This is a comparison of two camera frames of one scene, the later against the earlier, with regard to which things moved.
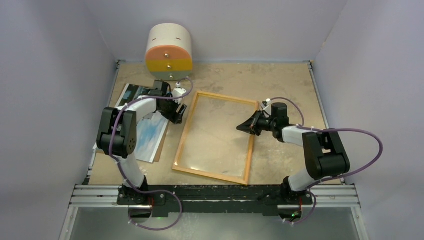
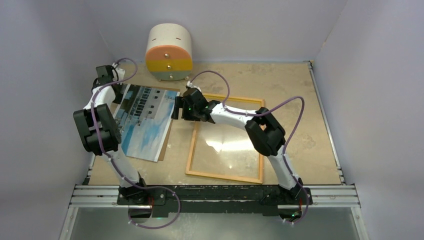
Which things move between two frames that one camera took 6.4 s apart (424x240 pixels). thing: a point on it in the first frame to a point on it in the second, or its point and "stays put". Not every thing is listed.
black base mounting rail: x=265 y=199 stays put
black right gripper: x=249 y=126 to x=182 y=102
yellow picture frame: x=233 y=99 to x=188 y=172
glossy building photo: x=151 y=128 stays put
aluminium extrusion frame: x=92 y=195 stays put
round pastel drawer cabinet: x=169 y=53 stays put
